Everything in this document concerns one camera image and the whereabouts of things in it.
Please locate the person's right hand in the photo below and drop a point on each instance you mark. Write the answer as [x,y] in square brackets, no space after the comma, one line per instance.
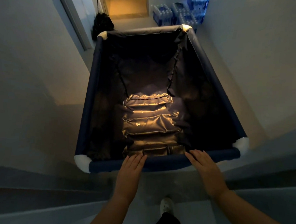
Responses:
[208,173]

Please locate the person's left hand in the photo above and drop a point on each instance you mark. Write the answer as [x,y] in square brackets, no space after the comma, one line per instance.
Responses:
[128,177]

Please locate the person's right fingers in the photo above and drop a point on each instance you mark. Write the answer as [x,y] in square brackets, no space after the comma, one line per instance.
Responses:
[197,157]

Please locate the person's left fingers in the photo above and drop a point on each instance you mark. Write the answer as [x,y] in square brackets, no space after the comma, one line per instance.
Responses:
[135,162]

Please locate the dark blue fabric laundry cart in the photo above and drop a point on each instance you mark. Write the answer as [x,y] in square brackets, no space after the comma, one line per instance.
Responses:
[212,86]

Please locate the person's left forearm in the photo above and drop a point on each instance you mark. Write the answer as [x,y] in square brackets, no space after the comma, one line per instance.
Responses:
[110,219]

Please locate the person's right forearm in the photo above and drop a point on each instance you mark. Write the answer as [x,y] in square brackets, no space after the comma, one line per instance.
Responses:
[242,211]

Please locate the white shoe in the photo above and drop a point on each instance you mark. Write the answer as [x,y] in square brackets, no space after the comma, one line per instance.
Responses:
[167,205]

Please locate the shrink-wrapped water bottle pack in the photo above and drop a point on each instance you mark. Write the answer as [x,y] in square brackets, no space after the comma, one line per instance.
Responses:
[181,8]
[163,15]
[188,19]

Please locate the white door frame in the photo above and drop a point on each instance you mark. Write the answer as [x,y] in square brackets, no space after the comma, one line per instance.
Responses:
[77,22]

